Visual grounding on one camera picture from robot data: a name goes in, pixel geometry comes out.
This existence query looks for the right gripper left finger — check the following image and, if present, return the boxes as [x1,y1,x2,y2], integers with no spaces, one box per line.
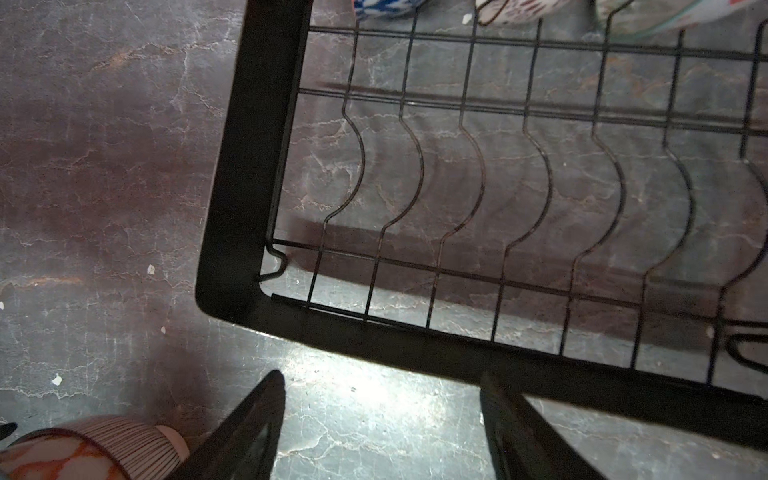
[169,370,286,479]

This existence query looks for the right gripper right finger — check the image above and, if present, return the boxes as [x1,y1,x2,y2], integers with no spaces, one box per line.
[480,372,604,479]

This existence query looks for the pink striped bowl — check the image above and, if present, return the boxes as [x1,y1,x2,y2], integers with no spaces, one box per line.
[8,415,191,480]

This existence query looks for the red patterned bowl underneath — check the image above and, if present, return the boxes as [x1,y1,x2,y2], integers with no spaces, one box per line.
[475,0,570,26]

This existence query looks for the green patterned ceramic bowl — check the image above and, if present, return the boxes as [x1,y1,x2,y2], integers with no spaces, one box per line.
[594,0,757,40]

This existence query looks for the orange patterned bowl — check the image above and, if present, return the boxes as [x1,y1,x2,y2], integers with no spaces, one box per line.
[352,0,426,20]

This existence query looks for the blue patterned ceramic bowl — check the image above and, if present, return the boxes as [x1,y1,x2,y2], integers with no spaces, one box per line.
[1,435,126,480]

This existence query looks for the black wire dish rack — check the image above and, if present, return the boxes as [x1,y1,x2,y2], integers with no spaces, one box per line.
[195,1,767,450]

